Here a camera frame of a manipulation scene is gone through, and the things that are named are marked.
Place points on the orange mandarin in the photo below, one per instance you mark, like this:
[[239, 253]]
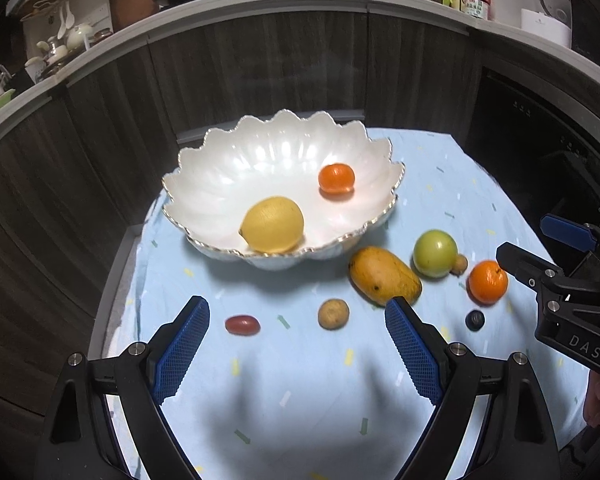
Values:
[[487, 282], [336, 179]]

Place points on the white rice cooker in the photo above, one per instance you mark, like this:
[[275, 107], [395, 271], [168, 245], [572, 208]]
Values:
[[547, 10]]

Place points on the white ladles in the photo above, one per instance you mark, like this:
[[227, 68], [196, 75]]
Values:
[[69, 17]]

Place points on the dark wood cabinet front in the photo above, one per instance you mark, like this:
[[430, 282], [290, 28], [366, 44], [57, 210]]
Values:
[[280, 60]]

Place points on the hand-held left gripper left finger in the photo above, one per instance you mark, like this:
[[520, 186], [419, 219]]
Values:
[[180, 350]]

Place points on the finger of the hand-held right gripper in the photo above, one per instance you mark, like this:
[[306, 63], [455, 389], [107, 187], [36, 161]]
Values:
[[567, 234], [522, 262]]

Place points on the light blue tablecloth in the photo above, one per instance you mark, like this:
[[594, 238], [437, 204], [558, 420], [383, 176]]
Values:
[[280, 385]]

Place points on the dark blueberry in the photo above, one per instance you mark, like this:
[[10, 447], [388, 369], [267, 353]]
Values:
[[475, 320]]

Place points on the small tan longan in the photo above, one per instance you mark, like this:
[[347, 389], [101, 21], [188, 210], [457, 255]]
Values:
[[461, 265]]

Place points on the black dishwasher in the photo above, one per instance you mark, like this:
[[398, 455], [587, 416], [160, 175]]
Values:
[[520, 125]]

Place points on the white kitchen countertop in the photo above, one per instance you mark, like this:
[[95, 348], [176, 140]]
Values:
[[290, 2]]

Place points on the white scalloped bowl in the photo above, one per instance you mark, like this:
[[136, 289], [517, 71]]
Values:
[[260, 160]]

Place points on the yellow lemon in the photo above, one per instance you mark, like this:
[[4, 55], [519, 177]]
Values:
[[272, 225]]

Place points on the yellow mango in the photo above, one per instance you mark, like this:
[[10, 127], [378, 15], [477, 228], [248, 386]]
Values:
[[380, 275]]

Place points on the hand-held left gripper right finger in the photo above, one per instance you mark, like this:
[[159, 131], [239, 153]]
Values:
[[412, 355]]

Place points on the white teapot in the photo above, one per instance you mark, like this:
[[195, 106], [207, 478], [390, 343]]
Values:
[[80, 35]]

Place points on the red cherry tomato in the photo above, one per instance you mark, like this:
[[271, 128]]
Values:
[[242, 325]]

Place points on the green apple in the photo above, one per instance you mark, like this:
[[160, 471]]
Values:
[[434, 252]]

